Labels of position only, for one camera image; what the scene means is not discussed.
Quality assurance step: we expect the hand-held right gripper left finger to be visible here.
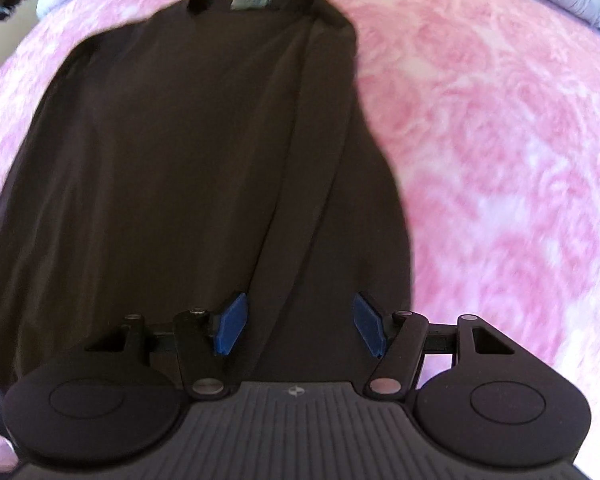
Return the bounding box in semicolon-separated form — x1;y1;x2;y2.
82;292;249;402

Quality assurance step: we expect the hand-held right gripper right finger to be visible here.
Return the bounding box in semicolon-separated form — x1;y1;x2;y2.
352;292;527;402

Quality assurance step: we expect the pink floral blanket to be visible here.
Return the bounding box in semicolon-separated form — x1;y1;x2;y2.
0;0;600;480

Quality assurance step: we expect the dark brown shirt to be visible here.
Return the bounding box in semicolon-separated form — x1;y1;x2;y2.
0;0;414;433

